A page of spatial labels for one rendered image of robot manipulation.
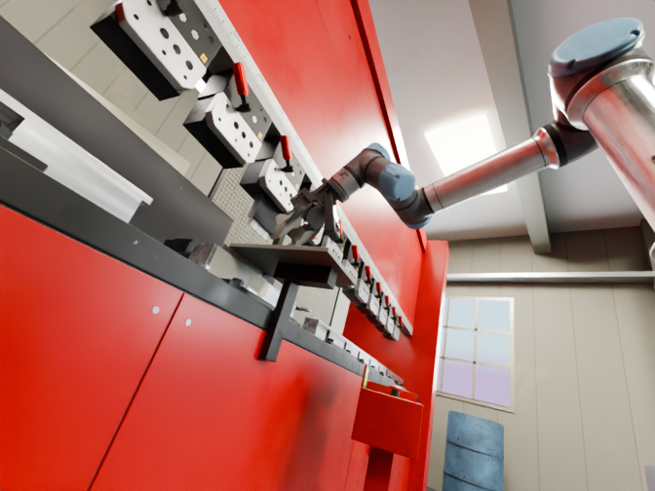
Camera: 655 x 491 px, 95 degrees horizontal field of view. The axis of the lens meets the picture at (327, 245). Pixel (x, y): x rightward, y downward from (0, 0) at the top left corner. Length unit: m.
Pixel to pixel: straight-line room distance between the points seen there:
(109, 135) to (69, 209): 0.79
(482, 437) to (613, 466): 1.25
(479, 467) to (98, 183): 3.89
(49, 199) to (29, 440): 0.25
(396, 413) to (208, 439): 0.46
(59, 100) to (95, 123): 0.09
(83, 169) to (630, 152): 0.76
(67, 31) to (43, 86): 1.91
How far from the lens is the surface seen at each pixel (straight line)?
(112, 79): 3.01
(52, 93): 1.18
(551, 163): 0.80
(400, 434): 0.88
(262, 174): 0.82
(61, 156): 0.57
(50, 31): 3.03
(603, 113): 0.64
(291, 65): 1.02
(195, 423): 0.60
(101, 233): 0.44
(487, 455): 4.03
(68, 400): 0.47
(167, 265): 0.49
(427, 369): 2.75
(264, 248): 0.68
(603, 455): 4.65
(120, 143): 1.22
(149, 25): 0.68
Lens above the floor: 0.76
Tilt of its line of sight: 25 degrees up
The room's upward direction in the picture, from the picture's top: 16 degrees clockwise
